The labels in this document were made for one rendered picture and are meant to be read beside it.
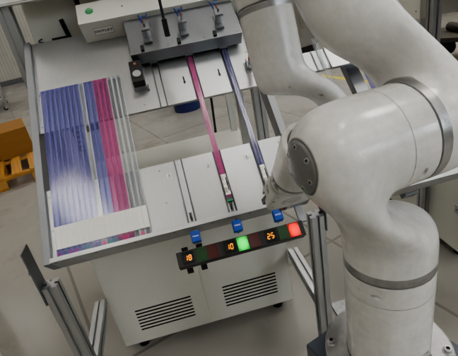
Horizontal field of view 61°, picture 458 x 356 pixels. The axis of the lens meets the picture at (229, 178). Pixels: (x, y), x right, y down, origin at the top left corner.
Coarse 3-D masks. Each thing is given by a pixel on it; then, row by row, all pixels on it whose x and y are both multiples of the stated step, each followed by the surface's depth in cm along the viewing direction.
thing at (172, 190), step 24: (264, 144) 109; (144, 168) 106; (168, 168) 106; (192, 168) 106; (216, 168) 106; (240, 168) 106; (48, 192) 103; (144, 192) 104; (168, 192) 104; (192, 192) 104; (216, 192) 104; (240, 192) 104; (168, 216) 101
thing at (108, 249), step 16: (256, 208) 100; (288, 208) 107; (192, 224) 98; (208, 224) 100; (224, 224) 104; (128, 240) 96; (144, 240) 98; (160, 240) 102; (64, 256) 95; (80, 256) 96; (96, 256) 100
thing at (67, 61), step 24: (48, 48) 121; (72, 48) 121; (96, 48) 122; (120, 48) 122; (216, 48) 122; (240, 48) 122; (48, 72) 118; (72, 72) 118; (96, 72) 118; (120, 72) 118; (144, 72) 118; (168, 72) 118; (216, 72) 118; (240, 72) 118; (144, 96) 115; (168, 96) 115; (192, 96) 115; (216, 96) 116
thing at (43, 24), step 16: (48, 0) 128; (64, 0) 129; (80, 0) 129; (96, 0) 130; (32, 16) 129; (48, 16) 130; (64, 16) 130; (32, 32) 131; (48, 32) 132; (64, 32) 132; (80, 32) 133; (240, 112) 158; (240, 128) 162
